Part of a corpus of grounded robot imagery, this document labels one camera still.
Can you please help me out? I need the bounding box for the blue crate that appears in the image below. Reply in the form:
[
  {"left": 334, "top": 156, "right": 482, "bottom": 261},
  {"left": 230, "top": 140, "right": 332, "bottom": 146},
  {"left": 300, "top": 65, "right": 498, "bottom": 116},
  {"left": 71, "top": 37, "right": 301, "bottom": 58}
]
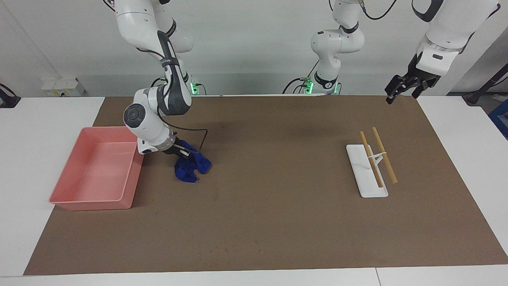
[{"left": 488, "top": 99, "right": 508, "bottom": 140}]

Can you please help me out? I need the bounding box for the blue towel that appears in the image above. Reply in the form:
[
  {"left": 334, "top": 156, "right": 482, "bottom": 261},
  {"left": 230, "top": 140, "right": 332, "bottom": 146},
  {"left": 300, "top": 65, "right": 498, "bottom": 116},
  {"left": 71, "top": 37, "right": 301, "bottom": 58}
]
[{"left": 174, "top": 139, "right": 212, "bottom": 184}]

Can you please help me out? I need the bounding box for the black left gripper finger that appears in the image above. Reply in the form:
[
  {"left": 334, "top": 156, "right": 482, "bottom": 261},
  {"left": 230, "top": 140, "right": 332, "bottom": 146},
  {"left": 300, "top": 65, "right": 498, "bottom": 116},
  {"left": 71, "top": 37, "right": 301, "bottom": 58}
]
[
  {"left": 412, "top": 81, "right": 437, "bottom": 99},
  {"left": 385, "top": 75, "right": 414, "bottom": 105}
]

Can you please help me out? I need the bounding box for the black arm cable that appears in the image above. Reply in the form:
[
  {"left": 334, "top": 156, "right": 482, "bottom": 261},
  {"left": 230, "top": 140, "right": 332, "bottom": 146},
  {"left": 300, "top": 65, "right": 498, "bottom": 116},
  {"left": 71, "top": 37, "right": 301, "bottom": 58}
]
[
  {"left": 156, "top": 105, "right": 208, "bottom": 153},
  {"left": 358, "top": 0, "right": 501, "bottom": 54}
]

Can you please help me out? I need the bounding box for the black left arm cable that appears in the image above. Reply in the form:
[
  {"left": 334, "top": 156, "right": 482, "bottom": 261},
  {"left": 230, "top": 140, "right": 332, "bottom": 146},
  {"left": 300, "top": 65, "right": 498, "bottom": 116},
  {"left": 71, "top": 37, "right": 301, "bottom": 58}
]
[{"left": 358, "top": 0, "right": 501, "bottom": 54}]

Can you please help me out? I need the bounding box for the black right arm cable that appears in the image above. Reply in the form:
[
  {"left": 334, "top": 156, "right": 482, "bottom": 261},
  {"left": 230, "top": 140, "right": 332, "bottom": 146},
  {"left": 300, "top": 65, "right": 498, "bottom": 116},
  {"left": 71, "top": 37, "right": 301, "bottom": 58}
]
[{"left": 156, "top": 105, "right": 208, "bottom": 153}]

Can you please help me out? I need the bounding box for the brown table mat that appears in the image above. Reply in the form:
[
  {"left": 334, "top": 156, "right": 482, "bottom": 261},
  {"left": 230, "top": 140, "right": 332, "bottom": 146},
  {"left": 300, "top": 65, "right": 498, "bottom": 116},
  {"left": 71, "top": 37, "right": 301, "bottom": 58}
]
[{"left": 23, "top": 95, "right": 508, "bottom": 276}]

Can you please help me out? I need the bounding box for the black left base cable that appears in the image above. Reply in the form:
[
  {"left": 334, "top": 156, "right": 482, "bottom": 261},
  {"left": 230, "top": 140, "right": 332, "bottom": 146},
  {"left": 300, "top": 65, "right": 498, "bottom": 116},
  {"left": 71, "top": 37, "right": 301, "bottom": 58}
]
[{"left": 282, "top": 77, "right": 314, "bottom": 95}]

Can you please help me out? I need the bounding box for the pink plastic bin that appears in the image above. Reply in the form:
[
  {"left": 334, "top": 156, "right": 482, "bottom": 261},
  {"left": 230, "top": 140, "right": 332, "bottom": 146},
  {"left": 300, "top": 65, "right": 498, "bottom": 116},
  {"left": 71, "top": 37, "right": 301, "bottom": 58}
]
[{"left": 48, "top": 126, "right": 146, "bottom": 211}]

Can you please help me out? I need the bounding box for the black clamp mount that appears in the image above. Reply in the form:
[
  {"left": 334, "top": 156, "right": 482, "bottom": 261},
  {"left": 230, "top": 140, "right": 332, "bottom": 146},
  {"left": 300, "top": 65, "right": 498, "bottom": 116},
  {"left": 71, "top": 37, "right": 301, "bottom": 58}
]
[{"left": 0, "top": 83, "right": 21, "bottom": 109}]

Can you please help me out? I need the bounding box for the black tripod stand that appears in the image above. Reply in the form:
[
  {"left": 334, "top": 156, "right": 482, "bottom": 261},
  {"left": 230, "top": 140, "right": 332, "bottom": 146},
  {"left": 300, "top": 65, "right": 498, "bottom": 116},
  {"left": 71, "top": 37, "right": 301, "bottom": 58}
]
[{"left": 462, "top": 63, "right": 508, "bottom": 106}]

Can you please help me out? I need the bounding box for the wooden rack rod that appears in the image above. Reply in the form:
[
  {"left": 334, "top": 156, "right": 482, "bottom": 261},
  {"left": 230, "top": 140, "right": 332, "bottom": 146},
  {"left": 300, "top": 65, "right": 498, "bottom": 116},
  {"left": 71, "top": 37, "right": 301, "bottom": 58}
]
[
  {"left": 371, "top": 127, "right": 398, "bottom": 185},
  {"left": 359, "top": 131, "right": 384, "bottom": 189}
]

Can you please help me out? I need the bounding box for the white towel rack base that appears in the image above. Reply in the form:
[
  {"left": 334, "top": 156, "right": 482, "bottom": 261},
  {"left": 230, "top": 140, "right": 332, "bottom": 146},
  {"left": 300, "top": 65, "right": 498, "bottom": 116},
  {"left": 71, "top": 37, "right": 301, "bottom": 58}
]
[{"left": 346, "top": 143, "right": 389, "bottom": 199}]

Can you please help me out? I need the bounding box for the white wall socket box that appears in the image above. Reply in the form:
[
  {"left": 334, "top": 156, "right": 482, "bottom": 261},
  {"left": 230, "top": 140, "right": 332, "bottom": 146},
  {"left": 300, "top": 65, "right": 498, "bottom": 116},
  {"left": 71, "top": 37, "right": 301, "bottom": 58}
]
[{"left": 41, "top": 77, "right": 86, "bottom": 97}]

